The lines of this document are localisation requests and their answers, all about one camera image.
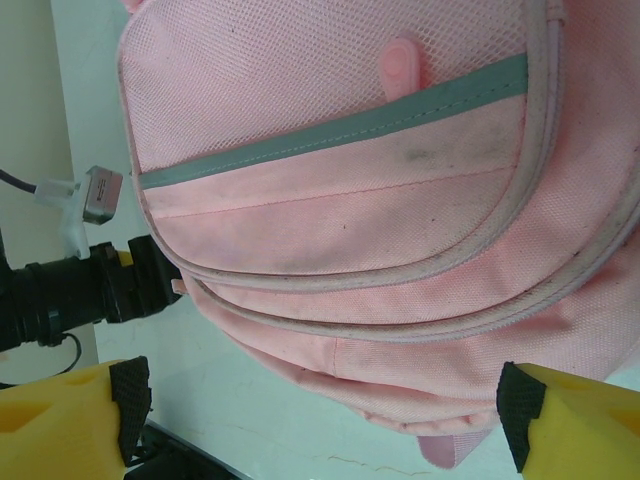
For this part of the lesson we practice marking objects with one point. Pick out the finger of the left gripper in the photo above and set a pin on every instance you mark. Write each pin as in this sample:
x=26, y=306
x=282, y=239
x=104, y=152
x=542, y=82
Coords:
x=150, y=280

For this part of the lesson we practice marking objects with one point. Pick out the pink backpack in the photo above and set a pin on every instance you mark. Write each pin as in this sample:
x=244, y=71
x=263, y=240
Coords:
x=350, y=225

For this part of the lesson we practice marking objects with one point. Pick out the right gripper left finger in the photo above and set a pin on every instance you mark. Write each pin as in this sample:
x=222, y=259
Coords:
x=60, y=435

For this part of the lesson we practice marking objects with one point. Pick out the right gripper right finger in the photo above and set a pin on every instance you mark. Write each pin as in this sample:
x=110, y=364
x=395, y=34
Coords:
x=590, y=435

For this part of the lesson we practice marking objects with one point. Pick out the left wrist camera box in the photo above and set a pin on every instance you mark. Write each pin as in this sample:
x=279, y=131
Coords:
x=100, y=195

